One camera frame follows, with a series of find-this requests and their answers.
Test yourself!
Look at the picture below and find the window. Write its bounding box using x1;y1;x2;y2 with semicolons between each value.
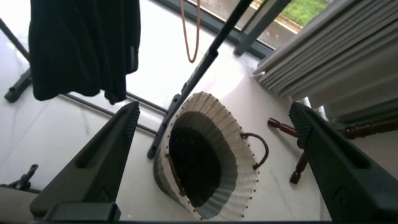
154;0;331;60

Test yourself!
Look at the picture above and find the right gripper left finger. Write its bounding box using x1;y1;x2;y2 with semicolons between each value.
29;100;141;222

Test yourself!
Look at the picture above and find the pink clothes hanger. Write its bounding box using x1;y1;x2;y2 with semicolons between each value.
179;0;201;64

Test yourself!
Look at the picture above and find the white curtain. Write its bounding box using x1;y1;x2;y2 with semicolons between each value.
252;0;398;126

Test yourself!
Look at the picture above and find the black clothes rack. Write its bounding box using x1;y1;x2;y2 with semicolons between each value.
0;0;254;160

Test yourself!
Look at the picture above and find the brown wooden coat stand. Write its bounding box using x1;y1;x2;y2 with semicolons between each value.
267;116;398;185

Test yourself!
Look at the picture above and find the black garment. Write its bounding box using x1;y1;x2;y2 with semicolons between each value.
27;0;142;105

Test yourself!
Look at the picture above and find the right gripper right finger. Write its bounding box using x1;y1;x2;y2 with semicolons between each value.
288;101;398;223

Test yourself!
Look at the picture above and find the white laundry basket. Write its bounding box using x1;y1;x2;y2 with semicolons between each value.
152;91;270;222

